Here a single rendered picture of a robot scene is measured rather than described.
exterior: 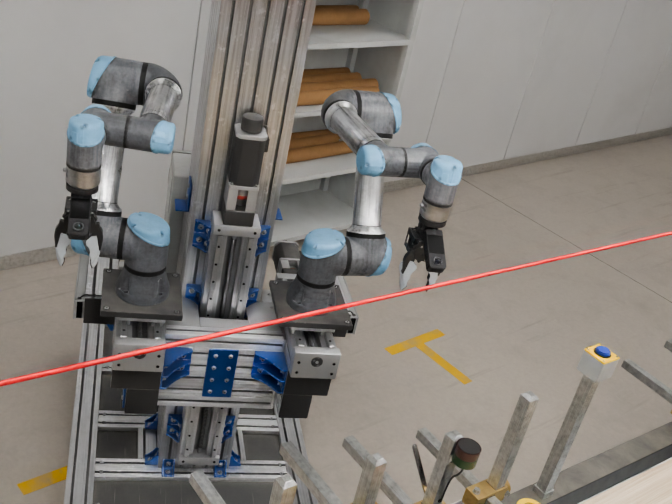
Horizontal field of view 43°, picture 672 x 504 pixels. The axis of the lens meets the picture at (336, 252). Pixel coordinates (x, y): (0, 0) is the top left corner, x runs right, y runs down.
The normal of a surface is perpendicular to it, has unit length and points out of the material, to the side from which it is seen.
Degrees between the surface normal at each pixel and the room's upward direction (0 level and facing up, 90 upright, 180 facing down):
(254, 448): 0
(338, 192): 90
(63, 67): 90
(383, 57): 90
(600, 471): 0
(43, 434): 0
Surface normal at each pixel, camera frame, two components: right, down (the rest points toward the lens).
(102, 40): 0.64, 0.48
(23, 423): 0.20, -0.86
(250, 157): 0.18, 0.51
